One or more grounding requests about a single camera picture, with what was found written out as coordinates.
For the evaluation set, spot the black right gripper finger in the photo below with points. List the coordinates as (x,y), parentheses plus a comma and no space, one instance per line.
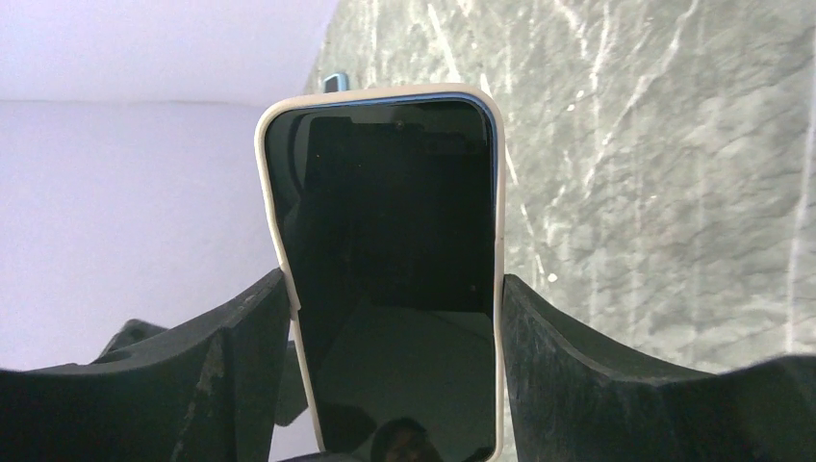
(578,395)

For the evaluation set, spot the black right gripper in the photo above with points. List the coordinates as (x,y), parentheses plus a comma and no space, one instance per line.
(211,389)

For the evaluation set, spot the phone in light blue case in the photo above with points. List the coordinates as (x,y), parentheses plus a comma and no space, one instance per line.
(335,82)

